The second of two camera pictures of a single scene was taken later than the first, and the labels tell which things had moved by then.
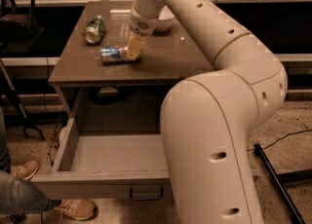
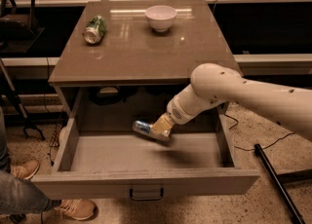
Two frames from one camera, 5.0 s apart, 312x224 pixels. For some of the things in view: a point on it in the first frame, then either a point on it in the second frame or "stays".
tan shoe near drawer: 79,208 stays
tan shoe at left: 25,169 stays
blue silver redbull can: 114,54 to 141,127
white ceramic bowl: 165,20 stays
